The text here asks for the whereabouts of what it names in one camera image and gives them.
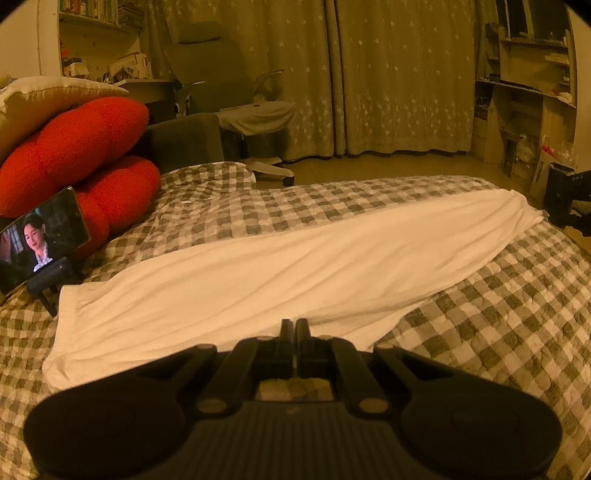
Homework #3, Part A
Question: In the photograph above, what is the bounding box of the cream pillow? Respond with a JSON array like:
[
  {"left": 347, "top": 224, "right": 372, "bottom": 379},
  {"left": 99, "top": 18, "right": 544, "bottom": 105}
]
[{"left": 0, "top": 75, "right": 128, "bottom": 163}]

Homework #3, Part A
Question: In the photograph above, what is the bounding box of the white knit garment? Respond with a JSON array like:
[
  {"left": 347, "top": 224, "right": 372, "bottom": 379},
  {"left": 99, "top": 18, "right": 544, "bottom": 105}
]
[{"left": 42, "top": 189, "right": 543, "bottom": 392}]

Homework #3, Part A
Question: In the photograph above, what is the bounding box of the smartphone showing video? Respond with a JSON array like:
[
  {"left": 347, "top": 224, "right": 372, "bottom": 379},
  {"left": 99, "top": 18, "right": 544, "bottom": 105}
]
[{"left": 1, "top": 187, "right": 90, "bottom": 297}]

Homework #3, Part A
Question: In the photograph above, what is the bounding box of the grey white checkered bedspread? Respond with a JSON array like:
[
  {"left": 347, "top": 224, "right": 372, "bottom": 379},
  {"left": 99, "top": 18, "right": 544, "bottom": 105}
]
[{"left": 1, "top": 162, "right": 590, "bottom": 479}]

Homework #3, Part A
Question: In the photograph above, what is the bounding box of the lower red puffy cushion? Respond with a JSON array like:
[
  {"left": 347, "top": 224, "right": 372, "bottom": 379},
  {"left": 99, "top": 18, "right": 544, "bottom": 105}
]
[{"left": 74, "top": 156, "right": 160, "bottom": 260}]

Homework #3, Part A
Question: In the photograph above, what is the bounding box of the grey star pattern curtain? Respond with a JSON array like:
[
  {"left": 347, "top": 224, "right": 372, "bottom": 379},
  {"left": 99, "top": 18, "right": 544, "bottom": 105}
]
[{"left": 145, "top": 1, "right": 476, "bottom": 160}]

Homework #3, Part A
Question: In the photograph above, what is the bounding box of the red puffy cushion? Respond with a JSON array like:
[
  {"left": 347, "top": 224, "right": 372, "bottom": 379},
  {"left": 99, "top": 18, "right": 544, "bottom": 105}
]
[
  {"left": 74, "top": 156, "right": 160, "bottom": 260},
  {"left": 1, "top": 97, "right": 149, "bottom": 218}
]

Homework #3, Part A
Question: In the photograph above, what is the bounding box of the black phone stand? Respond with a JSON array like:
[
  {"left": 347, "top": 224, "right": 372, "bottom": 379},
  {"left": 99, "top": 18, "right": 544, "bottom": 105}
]
[{"left": 26, "top": 257, "right": 84, "bottom": 318}]

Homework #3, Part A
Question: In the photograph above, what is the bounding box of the upper red puffy cushion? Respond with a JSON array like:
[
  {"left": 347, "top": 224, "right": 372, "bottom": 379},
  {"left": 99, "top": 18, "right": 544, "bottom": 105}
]
[{"left": 1, "top": 97, "right": 149, "bottom": 218}]

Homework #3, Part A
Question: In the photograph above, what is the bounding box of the dark green sofa armrest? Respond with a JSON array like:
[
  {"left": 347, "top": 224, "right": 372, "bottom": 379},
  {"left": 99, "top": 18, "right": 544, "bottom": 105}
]
[{"left": 130, "top": 113, "right": 224, "bottom": 174}]

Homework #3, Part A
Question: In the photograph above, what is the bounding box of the white swivel office chair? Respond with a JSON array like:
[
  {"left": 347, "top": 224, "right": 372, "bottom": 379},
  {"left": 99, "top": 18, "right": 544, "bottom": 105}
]
[{"left": 164, "top": 21, "right": 296, "bottom": 187}]

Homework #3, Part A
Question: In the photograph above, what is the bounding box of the white desk with clutter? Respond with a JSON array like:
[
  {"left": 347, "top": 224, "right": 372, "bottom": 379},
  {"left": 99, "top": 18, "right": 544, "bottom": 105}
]
[{"left": 57, "top": 1, "right": 175, "bottom": 124}]

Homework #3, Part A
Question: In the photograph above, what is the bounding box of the wooden shelf unit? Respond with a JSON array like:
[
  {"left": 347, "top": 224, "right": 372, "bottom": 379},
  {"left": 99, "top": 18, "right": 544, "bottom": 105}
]
[{"left": 471, "top": 1, "right": 577, "bottom": 200}]

